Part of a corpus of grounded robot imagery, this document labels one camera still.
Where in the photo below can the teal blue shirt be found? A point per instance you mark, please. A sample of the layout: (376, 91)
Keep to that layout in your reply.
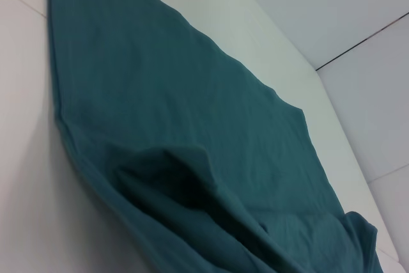
(175, 126)

